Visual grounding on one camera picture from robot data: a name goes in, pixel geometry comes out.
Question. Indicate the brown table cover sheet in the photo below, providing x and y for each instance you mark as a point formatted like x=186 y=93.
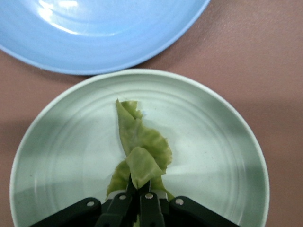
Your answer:
x=255 y=59

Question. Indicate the pale green plate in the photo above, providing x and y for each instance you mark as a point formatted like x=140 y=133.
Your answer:
x=213 y=153

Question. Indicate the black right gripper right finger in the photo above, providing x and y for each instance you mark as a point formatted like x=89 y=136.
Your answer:
x=154 y=210

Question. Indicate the green lettuce leaf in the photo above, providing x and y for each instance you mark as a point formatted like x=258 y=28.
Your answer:
x=139 y=146

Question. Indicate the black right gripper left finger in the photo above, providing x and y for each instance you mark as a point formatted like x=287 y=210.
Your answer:
x=113 y=210

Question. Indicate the blue plate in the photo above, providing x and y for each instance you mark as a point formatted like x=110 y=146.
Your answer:
x=106 y=33

